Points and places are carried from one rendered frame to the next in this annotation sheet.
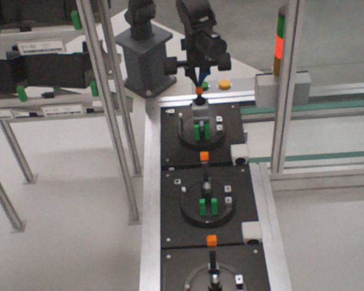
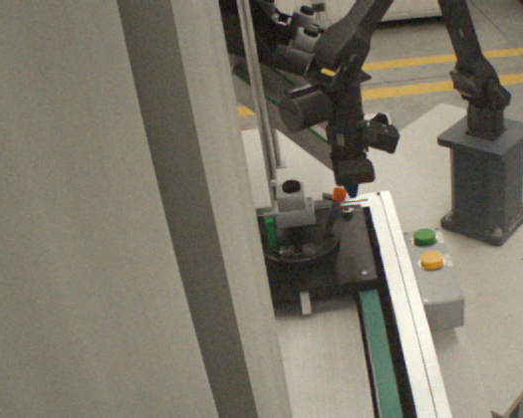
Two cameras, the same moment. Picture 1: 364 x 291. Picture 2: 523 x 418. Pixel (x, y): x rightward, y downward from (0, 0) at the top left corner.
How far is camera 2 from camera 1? 1.54 m
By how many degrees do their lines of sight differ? 70
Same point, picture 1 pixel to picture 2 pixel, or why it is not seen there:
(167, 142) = not seen: hidden behind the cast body
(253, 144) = (301, 326)
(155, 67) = (464, 185)
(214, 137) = (275, 252)
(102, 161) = not seen: hidden behind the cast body
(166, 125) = (319, 213)
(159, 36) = (488, 144)
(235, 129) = (305, 280)
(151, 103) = (378, 197)
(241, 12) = not seen: outside the picture
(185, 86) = (486, 258)
